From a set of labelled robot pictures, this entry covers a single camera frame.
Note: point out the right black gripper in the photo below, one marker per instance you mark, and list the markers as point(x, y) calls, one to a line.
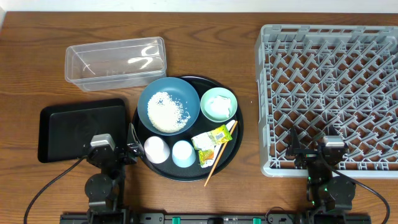
point(294, 146)

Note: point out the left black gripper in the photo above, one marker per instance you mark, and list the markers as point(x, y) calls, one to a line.
point(125, 152)

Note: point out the white pink cup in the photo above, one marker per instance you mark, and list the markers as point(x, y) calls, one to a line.
point(156, 149)

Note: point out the pile of white rice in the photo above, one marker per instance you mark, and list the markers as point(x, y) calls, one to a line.
point(166, 114)

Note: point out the blue plate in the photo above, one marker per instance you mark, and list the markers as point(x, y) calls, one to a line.
point(180, 90)

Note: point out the light blue cup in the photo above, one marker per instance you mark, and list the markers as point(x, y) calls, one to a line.
point(183, 154)

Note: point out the yellow green snack wrapper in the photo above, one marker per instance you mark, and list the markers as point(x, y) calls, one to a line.
point(208, 144)

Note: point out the mint green bowl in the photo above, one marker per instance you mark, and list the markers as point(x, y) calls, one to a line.
point(205, 99)

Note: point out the white tissue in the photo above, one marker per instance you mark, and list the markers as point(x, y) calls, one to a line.
point(219, 106)

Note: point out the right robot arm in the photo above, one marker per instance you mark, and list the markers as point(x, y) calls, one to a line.
point(331, 195)

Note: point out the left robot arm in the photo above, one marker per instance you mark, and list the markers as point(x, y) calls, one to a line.
point(105, 190)

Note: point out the grey dishwasher rack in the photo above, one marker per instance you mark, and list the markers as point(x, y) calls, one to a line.
point(312, 78)

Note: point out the round black tray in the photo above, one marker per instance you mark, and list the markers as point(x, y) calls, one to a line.
point(195, 172)

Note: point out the black rectangular tray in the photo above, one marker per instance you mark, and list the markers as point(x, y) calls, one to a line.
point(65, 131)

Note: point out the wooden chopstick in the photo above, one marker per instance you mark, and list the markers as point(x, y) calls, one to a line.
point(219, 155)

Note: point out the clear plastic bin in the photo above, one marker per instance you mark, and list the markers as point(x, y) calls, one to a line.
point(116, 64)

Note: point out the white plastic knife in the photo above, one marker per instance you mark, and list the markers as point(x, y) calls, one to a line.
point(230, 124)

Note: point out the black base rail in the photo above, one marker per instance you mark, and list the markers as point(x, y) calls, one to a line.
point(277, 218)

